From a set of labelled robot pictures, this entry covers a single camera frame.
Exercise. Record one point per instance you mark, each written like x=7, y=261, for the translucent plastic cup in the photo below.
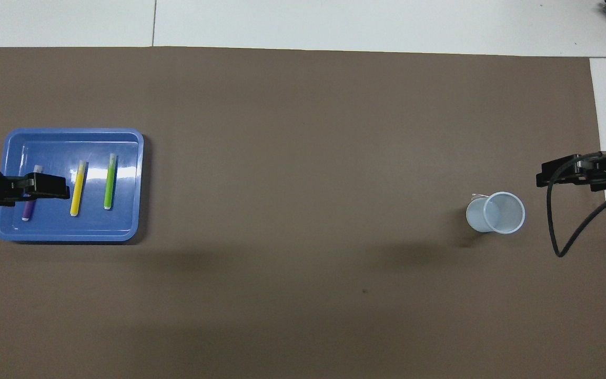
x=495, y=213

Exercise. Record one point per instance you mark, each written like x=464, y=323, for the yellow pen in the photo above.
x=77, y=189

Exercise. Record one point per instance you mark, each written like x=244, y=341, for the blue plastic tray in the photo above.
x=98, y=223

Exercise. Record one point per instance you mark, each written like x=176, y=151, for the purple pen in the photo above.
x=27, y=209

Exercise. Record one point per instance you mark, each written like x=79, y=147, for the brown table mat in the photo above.
x=303, y=158

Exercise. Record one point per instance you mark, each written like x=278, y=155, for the green pen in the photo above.
x=109, y=181

